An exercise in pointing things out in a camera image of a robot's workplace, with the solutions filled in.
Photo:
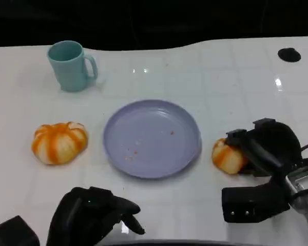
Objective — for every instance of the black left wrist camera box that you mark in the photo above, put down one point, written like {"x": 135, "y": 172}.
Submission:
{"x": 15, "y": 233}

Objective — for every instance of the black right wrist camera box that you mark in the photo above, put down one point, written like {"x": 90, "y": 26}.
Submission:
{"x": 251, "y": 205}

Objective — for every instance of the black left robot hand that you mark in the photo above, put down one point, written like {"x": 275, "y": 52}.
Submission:
{"x": 79, "y": 220}

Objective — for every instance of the orange white toy bread roll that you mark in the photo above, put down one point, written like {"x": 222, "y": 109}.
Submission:
{"x": 57, "y": 144}
{"x": 228, "y": 159}

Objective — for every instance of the lilac plate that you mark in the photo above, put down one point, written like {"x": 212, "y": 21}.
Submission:
{"x": 151, "y": 141}

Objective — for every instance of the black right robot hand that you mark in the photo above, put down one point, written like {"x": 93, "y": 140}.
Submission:
{"x": 279, "y": 143}

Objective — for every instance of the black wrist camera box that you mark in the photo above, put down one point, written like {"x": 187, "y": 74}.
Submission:
{"x": 251, "y": 205}
{"x": 15, "y": 233}

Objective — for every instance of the pale green mug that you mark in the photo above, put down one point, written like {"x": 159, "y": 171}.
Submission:
{"x": 66, "y": 73}

